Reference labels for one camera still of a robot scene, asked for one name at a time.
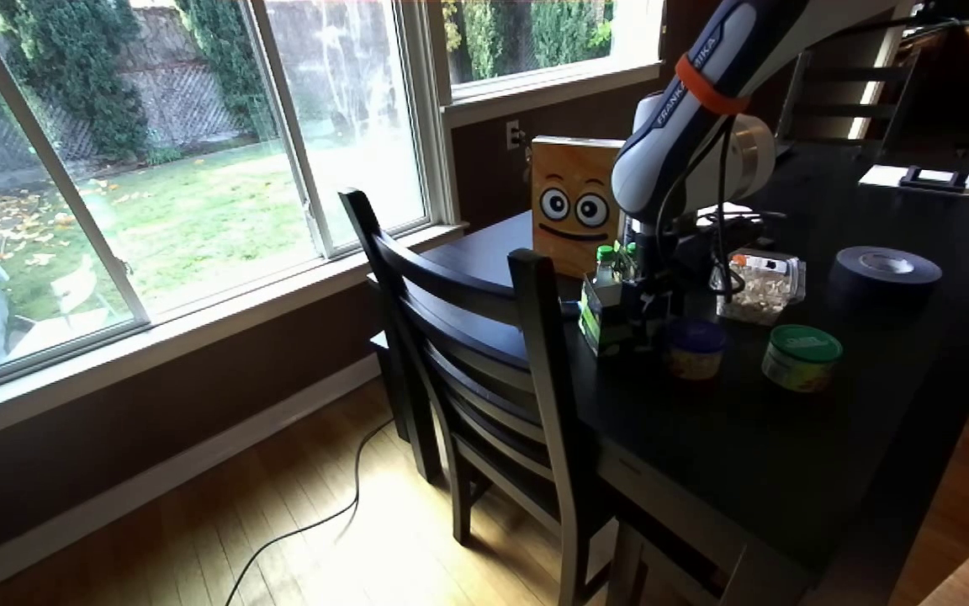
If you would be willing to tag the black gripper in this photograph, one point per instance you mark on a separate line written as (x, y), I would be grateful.
(676, 256)

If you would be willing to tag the dark tape roll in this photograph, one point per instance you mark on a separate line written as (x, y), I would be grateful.
(886, 272)

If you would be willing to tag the blue lid can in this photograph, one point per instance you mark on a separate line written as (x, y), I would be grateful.
(693, 353)

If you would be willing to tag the clear plastic food container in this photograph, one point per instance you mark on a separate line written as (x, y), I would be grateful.
(763, 284)

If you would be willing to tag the white papers on table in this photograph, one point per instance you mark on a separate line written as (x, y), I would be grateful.
(915, 179)

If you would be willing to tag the green lid can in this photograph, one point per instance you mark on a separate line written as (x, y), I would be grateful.
(799, 357)

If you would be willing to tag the dark wooden chair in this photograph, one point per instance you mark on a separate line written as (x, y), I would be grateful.
(498, 383)

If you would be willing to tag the orange smiley face box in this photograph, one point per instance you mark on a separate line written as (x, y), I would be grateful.
(574, 207)

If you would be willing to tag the wall power outlet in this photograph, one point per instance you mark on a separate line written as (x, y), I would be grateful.
(512, 136)

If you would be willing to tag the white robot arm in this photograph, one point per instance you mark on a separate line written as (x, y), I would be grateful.
(737, 50)

